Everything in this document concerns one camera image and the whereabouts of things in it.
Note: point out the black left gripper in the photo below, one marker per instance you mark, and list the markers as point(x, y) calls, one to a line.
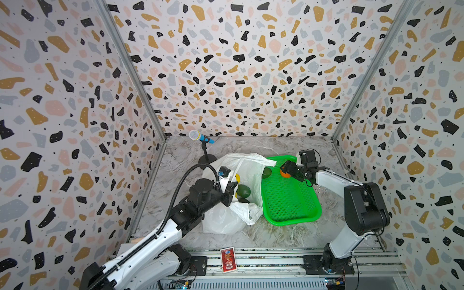
point(228, 193)

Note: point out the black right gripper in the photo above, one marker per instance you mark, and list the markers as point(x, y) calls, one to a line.
point(290, 168)

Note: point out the orange tangerine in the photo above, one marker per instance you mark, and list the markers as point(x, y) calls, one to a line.
point(284, 174)

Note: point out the white plastic bag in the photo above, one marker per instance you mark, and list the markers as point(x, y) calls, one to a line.
point(230, 220)

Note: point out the dark brown avocado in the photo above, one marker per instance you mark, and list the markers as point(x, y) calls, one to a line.
point(243, 200)

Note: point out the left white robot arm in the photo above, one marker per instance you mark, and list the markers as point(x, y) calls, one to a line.
point(160, 254)

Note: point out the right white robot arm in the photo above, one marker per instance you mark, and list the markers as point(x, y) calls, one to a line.
point(365, 213)

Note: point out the green plastic perforated basket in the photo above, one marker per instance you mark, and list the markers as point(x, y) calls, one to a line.
point(287, 201)

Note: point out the dark green lime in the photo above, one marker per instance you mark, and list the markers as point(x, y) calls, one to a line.
point(267, 172)

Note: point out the red playing card box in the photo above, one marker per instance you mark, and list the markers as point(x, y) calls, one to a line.
point(228, 260)

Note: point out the blue microphone on stand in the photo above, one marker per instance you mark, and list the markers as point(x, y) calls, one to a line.
point(197, 136)

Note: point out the green circuit board left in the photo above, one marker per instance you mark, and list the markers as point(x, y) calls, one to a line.
point(180, 285)

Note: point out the circuit board right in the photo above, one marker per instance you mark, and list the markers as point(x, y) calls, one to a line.
point(335, 284)

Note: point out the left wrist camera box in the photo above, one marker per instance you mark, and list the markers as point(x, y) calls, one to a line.
point(224, 176)

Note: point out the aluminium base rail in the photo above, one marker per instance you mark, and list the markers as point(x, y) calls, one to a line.
point(282, 269)

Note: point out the aluminium corner post right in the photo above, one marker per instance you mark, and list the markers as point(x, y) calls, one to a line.
point(403, 12)

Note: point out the aluminium corner post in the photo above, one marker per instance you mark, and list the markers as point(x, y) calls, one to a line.
point(125, 57)
point(403, 12)

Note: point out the aluminium corner post left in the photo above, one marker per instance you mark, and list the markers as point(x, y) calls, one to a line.
point(125, 57)

